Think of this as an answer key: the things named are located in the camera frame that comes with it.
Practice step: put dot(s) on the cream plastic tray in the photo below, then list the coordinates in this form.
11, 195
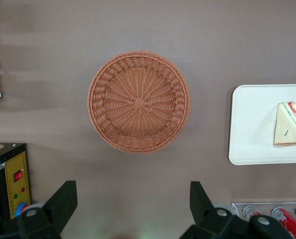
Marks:
252, 124

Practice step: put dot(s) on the black food warmer machine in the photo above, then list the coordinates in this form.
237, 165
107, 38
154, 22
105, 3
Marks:
16, 174

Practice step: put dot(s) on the brown round wicker basket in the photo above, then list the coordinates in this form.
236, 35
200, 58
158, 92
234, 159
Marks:
139, 103

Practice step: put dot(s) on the red cola bottle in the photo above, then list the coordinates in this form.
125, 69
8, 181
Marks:
290, 224
250, 214

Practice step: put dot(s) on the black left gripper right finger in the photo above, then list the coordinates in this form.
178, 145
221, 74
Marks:
205, 219

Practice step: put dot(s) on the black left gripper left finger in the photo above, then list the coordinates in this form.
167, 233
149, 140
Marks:
55, 211

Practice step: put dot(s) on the clear acrylic bottle rack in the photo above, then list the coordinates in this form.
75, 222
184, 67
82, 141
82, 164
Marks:
237, 207

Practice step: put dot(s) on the triangular sandwich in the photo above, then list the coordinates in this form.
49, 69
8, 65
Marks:
286, 127

